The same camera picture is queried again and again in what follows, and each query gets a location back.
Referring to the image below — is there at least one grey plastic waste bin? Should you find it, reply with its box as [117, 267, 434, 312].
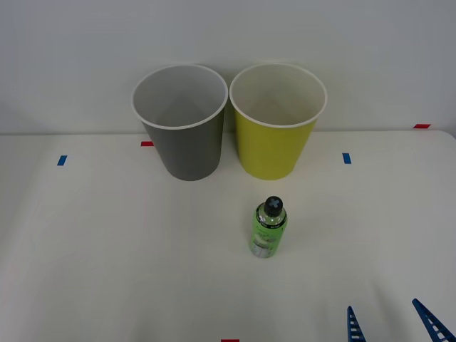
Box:
[130, 63, 229, 182]

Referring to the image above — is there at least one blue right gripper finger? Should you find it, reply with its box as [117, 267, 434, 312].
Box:
[346, 305, 367, 342]
[411, 298, 456, 342]

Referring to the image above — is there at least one yellow-green plastic waste bin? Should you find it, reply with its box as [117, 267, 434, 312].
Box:
[229, 63, 328, 181]

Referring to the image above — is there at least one green label plastic bottle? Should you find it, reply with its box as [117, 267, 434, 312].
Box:
[249, 195, 288, 259]

